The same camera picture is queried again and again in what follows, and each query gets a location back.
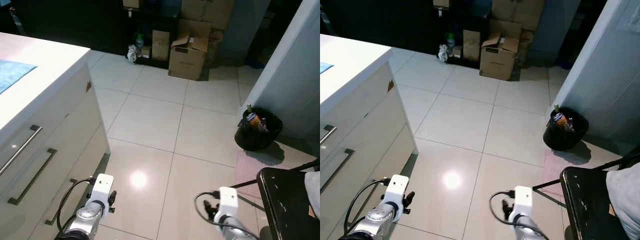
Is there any white kitchen island cabinet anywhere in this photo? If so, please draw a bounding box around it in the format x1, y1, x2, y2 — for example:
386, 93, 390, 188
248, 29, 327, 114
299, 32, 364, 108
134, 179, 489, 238
0, 32, 111, 240
320, 33, 419, 240

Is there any thin black rod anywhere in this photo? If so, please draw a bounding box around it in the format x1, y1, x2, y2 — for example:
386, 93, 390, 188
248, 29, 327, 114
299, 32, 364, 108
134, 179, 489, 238
229, 159, 321, 190
531, 152, 640, 191

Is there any pink floor mat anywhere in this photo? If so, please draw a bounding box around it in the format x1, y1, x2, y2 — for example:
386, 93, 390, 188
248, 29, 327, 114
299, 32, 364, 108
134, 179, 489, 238
234, 149, 301, 200
541, 148, 601, 199

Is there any black chair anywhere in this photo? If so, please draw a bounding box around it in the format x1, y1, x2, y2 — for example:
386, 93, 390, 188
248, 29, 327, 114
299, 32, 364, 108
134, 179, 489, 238
559, 166, 633, 240
256, 167, 321, 240

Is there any black trash bin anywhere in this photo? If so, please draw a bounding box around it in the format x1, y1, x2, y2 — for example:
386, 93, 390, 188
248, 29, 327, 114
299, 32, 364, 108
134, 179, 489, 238
542, 106, 590, 152
234, 106, 284, 153

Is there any grey cloth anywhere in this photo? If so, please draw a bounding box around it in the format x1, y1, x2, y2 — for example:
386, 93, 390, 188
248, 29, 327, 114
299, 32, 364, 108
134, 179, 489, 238
605, 162, 640, 233
304, 171, 321, 207

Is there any bottle with orange label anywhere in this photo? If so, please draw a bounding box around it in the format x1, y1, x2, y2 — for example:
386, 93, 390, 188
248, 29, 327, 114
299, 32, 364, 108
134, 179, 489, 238
552, 103, 571, 132
245, 103, 263, 132

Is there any open cardboard box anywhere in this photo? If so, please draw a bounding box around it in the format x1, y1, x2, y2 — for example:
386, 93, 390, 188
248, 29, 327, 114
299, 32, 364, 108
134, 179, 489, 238
478, 32, 521, 81
167, 32, 210, 81

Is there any small narrow cardboard box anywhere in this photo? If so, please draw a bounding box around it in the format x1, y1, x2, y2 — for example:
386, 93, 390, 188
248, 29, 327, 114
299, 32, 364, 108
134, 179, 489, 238
462, 29, 482, 62
151, 29, 171, 62

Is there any black shelf unit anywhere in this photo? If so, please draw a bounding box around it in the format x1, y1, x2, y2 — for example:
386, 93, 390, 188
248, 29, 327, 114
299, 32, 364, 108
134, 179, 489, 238
432, 0, 493, 70
121, 0, 182, 70

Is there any large cardboard box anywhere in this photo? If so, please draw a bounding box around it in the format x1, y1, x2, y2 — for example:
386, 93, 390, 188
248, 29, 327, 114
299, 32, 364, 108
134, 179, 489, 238
491, 0, 547, 32
180, 0, 236, 32

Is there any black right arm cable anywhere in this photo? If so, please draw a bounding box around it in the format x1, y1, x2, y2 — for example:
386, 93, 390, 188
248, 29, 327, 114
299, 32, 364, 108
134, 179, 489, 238
488, 190, 556, 238
193, 190, 261, 238

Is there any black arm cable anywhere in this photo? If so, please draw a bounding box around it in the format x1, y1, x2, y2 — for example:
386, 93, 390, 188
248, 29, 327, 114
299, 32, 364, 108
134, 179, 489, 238
56, 176, 97, 235
343, 177, 392, 236
193, 190, 261, 238
488, 190, 556, 238

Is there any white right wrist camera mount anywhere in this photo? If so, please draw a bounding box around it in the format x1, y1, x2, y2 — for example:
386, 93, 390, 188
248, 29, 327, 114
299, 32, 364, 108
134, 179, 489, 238
513, 185, 534, 221
218, 186, 240, 221

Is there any silver island drawer handle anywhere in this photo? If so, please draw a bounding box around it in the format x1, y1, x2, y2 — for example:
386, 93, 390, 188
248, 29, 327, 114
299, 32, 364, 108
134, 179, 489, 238
0, 124, 44, 177
44, 178, 79, 227
320, 124, 339, 147
7, 148, 58, 206
320, 148, 355, 192

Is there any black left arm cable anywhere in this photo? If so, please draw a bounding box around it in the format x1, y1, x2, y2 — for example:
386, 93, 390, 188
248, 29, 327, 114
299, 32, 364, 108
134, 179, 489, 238
56, 176, 97, 235
343, 177, 392, 236

